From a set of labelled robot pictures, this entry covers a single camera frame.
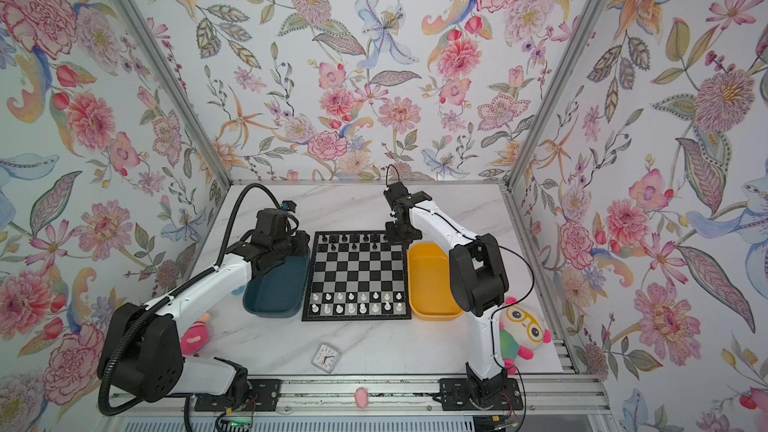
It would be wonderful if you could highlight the yellow plastic tray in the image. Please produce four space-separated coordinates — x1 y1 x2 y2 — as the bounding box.
407 242 463 321

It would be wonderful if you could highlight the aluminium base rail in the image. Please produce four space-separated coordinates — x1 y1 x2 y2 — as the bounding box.
95 371 613 418

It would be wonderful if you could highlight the teal plastic tray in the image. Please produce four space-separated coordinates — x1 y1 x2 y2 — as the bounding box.
242 254 310 319

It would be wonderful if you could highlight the pink faced plush doll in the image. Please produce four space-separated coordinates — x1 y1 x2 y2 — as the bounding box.
180 313 211 356

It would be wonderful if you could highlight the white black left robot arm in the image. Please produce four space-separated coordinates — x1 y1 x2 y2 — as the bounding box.
97 185 309 417

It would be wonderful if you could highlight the small white square clock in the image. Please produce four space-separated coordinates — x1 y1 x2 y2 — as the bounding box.
311 343 341 374

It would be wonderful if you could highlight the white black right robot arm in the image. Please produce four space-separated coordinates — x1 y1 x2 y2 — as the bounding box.
383 181 525 415

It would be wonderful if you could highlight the black white chess board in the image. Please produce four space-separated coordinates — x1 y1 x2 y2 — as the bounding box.
301 230 412 322

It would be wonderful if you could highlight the green pink owl plush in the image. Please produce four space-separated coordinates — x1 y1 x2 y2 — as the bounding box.
499 297 552 374

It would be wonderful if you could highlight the small pink toy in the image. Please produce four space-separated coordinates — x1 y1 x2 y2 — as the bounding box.
354 387 369 409

